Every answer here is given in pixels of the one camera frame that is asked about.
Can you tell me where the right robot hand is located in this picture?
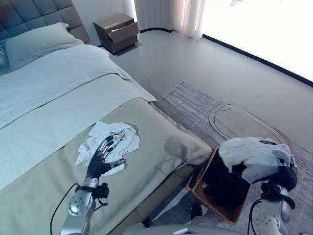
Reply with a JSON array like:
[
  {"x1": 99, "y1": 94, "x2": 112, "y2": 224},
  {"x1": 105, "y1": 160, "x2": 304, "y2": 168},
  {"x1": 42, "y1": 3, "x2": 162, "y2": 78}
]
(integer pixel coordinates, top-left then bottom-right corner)
[{"x1": 270, "y1": 158, "x2": 298, "y2": 192}]

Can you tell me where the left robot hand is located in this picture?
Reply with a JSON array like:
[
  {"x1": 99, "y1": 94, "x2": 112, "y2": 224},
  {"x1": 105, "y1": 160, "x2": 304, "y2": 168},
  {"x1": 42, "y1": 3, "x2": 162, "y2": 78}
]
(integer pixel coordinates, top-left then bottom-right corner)
[{"x1": 86, "y1": 135, "x2": 127, "y2": 179}]

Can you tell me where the white garment with dark trim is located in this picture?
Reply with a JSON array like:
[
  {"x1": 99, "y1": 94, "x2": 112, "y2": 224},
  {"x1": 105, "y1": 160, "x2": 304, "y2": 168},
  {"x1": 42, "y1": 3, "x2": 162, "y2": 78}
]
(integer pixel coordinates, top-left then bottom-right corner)
[{"x1": 218, "y1": 137, "x2": 295, "y2": 184}]

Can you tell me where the white printed garment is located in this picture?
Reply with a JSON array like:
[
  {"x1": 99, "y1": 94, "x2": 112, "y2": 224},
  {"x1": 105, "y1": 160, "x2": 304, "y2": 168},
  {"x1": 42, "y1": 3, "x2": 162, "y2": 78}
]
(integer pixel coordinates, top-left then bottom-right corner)
[{"x1": 74, "y1": 120, "x2": 141, "y2": 177}]

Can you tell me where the bed with beige cover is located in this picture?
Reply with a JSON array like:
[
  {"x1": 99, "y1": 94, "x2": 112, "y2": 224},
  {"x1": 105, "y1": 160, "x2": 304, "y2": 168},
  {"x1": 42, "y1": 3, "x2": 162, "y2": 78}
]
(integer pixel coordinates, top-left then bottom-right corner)
[{"x1": 0, "y1": 44, "x2": 212, "y2": 235}]

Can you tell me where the black garment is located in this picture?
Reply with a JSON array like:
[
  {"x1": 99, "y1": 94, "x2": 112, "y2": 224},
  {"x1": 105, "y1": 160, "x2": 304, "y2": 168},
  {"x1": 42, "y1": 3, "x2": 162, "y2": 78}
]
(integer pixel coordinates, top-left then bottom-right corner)
[{"x1": 204, "y1": 152, "x2": 250, "y2": 209}]

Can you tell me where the brown wicker laundry basket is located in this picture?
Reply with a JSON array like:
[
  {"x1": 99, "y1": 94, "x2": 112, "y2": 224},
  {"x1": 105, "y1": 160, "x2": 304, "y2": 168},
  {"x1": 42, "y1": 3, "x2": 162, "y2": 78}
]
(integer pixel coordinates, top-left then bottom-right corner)
[{"x1": 187, "y1": 147, "x2": 252, "y2": 224}]

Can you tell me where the beige oval floor mat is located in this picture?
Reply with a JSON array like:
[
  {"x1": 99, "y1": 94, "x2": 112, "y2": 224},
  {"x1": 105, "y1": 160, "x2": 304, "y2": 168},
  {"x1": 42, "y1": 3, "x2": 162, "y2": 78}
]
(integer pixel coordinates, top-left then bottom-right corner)
[{"x1": 208, "y1": 102, "x2": 292, "y2": 148}]

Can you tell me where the grey striped rug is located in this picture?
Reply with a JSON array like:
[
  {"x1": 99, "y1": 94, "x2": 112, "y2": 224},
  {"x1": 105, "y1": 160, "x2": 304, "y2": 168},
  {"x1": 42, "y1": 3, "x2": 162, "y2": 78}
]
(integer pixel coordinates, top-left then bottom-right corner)
[{"x1": 148, "y1": 81, "x2": 313, "y2": 235}]

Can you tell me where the brown wooden nightstand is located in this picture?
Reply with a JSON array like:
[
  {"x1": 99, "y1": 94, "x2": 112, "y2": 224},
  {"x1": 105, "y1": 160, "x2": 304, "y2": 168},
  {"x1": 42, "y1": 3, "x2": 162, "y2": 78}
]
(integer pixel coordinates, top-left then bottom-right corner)
[{"x1": 92, "y1": 13, "x2": 140, "y2": 54}]

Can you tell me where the grey pillow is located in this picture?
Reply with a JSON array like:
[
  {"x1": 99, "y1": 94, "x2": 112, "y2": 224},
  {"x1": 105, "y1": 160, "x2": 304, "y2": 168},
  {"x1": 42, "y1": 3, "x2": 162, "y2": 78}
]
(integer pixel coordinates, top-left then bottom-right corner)
[{"x1": 3, "y1": 22, "x2": 85, "y2": 71}]

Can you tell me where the patterned blue pillow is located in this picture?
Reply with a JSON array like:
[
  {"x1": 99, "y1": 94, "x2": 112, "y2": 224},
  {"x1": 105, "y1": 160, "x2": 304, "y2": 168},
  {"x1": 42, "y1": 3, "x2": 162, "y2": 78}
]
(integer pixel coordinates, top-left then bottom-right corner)
[{"x1": 0, "y1": 40, "x2": 10, "y2": 76}]

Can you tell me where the grey tufted headboard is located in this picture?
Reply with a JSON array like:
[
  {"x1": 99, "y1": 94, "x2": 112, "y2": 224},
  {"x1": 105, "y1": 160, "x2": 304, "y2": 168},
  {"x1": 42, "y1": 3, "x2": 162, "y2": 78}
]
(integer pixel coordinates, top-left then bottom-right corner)
[{"x1": 0, "y1": 0, "x2": 90, "y2": 45}]

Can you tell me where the sheer white curtain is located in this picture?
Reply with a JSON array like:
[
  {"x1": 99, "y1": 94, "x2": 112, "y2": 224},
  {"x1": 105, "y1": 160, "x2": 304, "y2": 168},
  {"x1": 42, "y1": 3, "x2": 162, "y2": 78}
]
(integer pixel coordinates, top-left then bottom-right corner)
[{"x1": 134, "y1": 0, "x2": 204, "y2": 40}]

